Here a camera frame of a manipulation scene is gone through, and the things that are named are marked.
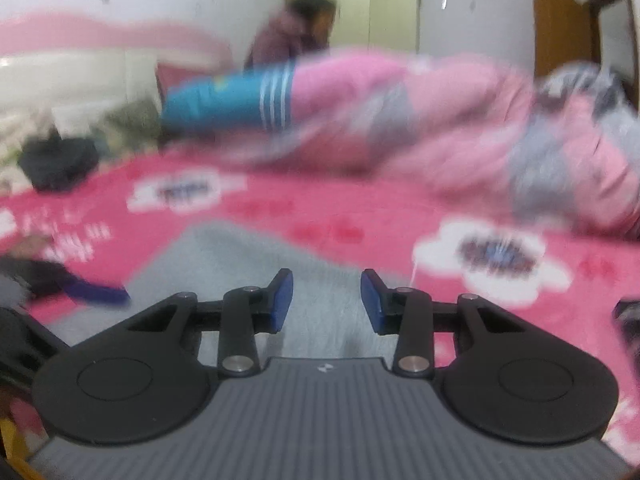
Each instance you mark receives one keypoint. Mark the pink grey floral duvet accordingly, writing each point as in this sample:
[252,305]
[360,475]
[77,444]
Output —
[475,135]

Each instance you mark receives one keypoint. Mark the blue pink striped quilt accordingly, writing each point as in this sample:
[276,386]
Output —
[210,102]

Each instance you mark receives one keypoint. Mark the pink floral bed blanket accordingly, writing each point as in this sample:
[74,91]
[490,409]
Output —
[350,200]

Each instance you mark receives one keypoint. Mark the white green fleece blanket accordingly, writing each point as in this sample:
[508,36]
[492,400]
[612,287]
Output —
[15,130]

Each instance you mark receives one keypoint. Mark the green floral pillow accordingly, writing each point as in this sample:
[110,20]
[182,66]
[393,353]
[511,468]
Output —
[132,120]

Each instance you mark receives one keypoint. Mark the grey pants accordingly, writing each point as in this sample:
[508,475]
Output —
[225,260]

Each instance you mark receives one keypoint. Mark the wooden door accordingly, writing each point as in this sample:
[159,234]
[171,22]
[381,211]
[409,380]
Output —
[555,25]

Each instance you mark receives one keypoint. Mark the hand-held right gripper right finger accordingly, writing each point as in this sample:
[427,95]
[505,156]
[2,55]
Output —
[372,302]

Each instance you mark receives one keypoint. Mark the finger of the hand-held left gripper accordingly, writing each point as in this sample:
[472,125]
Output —
[95,292]

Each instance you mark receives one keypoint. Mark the dark grey garment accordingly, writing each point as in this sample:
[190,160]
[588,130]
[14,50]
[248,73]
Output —
[60,162]

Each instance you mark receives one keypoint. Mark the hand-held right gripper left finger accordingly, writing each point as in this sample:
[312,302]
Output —
[282,300]

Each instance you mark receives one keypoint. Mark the pale yellow wardrobe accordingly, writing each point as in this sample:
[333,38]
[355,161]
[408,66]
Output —
[390,15]

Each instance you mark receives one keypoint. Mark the dusty pink pillow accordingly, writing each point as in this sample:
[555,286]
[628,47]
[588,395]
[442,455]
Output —
[180,72]

